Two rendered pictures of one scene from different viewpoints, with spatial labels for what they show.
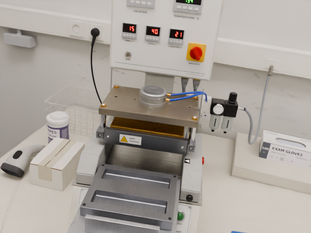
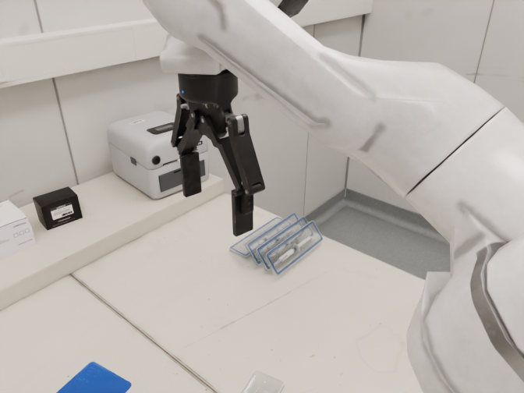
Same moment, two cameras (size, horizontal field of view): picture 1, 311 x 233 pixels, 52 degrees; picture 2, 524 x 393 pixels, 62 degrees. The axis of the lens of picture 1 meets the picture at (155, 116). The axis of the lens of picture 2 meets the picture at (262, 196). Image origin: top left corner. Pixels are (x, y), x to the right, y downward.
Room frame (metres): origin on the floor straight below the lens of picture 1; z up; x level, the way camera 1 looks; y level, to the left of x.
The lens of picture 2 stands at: (0.22, -0.16, 1.39)
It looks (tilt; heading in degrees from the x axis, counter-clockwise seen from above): 30 degrees down; 297
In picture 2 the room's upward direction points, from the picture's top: straight up
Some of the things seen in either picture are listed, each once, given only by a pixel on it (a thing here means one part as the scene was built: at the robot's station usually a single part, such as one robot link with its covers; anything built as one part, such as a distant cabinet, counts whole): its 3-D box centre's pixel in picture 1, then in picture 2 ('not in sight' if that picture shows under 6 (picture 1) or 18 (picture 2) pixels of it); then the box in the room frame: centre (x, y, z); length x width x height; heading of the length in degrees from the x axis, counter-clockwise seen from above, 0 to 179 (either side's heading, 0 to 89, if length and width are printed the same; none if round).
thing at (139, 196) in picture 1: (133, 193); not in sight; (0.59, 0.03, 0.98); 0.20 x 0.17 x 0.03; 86
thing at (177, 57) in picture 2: not in sight; (201, 47); (0.52, -0.60, 1.29); 0.13 x 0.12 x 0.05; 66
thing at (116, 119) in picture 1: (153, 115); not in sight; (0.85, 0.01, 1.07); 0.22 x 0.17 x 0.10; 86
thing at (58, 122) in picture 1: (58, 130); not in sight; (1.11, 0.38, 0.83); 0.09 x 0.09 x 0.15
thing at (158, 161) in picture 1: (148, 148); not in sight; (0.88, 0.01, 0.93); 0.46 x 0.35 x 0.01; 176
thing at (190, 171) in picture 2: not in sight; (190, 174); (0.59, -0.65, 1.09); 0.03 x 0.01 x 0.07; 66
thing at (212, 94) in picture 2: not in sight; (209, 101); (0.53, -0.63, 1.22); 0.08 x 0.08 x 0.09
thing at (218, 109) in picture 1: (221, 113); not in sight; (0.96, -0.22, 1.05); 0.15 x 0.05 x 0.15; 86
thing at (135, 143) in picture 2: not in sight; (159, 151); (1.01, -1.06, 0.88); 0.25 x 0.20 x 0.17; 161
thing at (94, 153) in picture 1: (98, 149); not in sight; (0.79, 0.16, 0.97); 0.25 x 0.05 x 0.07; 176
